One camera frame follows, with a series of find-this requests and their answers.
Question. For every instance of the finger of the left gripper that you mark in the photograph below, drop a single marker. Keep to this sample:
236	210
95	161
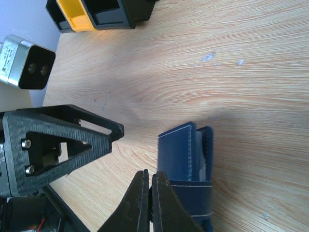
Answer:
40	145

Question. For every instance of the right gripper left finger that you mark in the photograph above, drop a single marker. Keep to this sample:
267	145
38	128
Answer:
132	213

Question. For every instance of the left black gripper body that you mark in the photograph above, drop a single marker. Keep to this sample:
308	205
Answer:
41	211

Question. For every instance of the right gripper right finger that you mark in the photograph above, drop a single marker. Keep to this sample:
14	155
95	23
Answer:
168	213

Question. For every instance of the blue card holder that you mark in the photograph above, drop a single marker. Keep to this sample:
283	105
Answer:
185	155

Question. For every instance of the yellow bin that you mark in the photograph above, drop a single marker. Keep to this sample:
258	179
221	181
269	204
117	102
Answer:
76	15

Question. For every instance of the black bin left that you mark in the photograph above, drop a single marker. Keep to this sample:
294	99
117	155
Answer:
57	16

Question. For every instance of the black bin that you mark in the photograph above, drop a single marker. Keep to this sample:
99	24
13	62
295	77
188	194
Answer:
118	14
57	16

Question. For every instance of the black bin right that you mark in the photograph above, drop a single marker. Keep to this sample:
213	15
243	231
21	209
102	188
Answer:
118	14

